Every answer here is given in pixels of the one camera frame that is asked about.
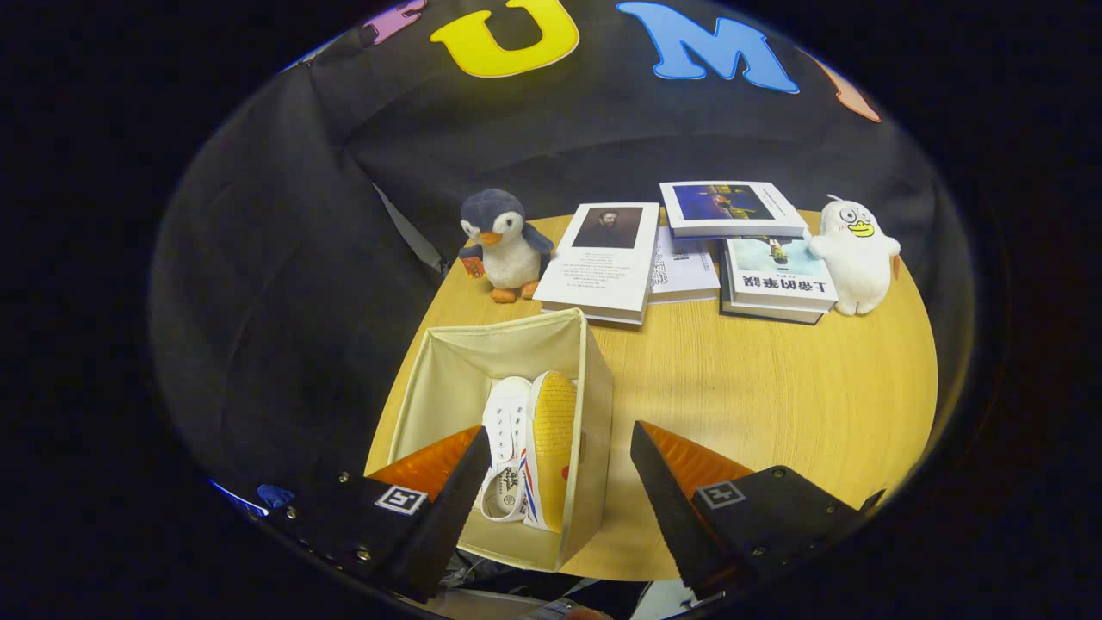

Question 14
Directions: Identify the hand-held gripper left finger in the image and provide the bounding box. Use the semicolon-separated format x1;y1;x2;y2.
267;425;493;604

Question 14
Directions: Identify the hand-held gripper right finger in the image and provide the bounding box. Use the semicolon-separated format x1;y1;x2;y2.
630;420;886;601

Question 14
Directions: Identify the white canvas shoe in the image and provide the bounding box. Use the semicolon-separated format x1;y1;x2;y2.
521;370;579;533
478;376;535;524

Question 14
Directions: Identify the beige fabric storage box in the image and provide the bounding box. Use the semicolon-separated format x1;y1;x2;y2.
386;307;615;574

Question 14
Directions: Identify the thin white booklet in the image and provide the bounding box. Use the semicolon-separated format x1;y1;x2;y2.
647;226;722;305

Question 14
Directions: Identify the white portrait cover book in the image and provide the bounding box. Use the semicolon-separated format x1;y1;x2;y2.
532;201;662;326

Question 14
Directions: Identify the thick teal cover book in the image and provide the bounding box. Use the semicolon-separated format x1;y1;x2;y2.
719;237;840;326

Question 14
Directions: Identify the penguin plush toy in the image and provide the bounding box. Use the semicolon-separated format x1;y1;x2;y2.
456;188;556;304

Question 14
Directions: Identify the black backdrop cloth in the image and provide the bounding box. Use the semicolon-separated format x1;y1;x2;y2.
148;0;974;500

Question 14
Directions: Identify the white duck plush toy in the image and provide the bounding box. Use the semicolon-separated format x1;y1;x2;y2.
808;195;902;317

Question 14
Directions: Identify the blue picture cover book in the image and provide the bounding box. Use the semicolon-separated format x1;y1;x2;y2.
659;180;810;239

